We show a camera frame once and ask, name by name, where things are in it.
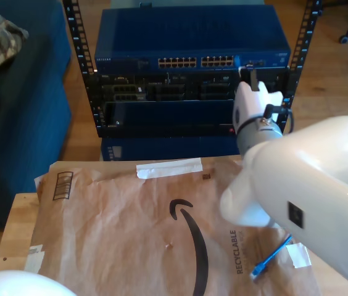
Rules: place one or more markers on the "long white tape strip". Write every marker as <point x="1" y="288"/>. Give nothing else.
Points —
<point x="168" y="168"/>

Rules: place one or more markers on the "blue Netgear network switch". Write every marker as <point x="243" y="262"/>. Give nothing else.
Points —
<point x="177" y="34"/>

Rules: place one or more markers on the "brown packing paper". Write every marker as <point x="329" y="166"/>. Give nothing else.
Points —
<point x="115" y="246"/>

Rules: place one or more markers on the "black office chair base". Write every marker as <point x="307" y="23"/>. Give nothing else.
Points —
<point x="343" y="39"/>

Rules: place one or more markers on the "blue sofa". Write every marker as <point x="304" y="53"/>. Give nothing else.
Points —
<point x="23" y="123"/>

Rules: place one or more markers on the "black Dell rack server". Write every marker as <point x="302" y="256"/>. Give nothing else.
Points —
<point x="177" y="89"/>

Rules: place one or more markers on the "dark blue network device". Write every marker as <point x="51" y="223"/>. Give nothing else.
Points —
<point x="161" y="148"/>

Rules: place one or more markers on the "white shipping label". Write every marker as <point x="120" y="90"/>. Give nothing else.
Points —
<point x="33" y="262"/>

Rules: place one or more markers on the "short white tape strip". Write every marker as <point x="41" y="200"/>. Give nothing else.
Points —
<point x="299" y="256"/>

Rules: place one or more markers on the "black perforated rack post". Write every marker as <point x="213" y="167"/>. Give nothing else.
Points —
<point x="78" y="40"/>
<point x="303" y="40"/>

